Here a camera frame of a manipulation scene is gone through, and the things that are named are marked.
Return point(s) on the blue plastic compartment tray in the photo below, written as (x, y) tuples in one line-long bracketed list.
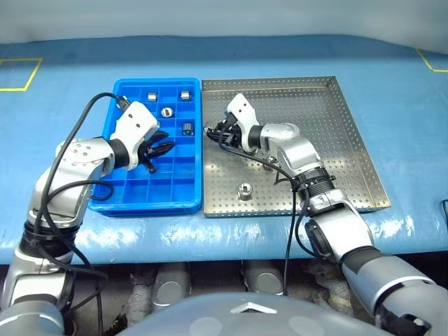
[(182, 175)]

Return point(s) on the grey robot torso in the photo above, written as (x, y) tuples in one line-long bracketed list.
[(210, 315)]

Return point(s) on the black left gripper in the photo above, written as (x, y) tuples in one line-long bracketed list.
[(147, 150)]

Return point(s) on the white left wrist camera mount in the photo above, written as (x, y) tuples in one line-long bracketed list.
[(136, 122)]

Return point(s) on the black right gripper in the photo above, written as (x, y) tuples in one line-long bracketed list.
[(232, 134)]

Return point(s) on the perforated steel tray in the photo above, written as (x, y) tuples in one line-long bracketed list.
[(315, 115)]

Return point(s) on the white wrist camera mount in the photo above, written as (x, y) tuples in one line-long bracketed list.
[(243, 108), (136, 122)]

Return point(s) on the grey round cylinder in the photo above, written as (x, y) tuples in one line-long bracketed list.
[(266, 280), (168, 290)]

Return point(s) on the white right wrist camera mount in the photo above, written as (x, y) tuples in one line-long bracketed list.
[(243, 108)]

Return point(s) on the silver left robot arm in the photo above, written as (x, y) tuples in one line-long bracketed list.
[(80, 154)]

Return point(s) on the blue plastic table cover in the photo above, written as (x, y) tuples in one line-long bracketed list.
[(224, 56)]

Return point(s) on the silver metal roller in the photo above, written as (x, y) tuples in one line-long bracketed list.
[(188, 129), (185, 94), (245, 191), (152, 96), (167, 112), (269, 164)]

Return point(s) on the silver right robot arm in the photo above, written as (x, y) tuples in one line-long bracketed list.
[(301, 150)]

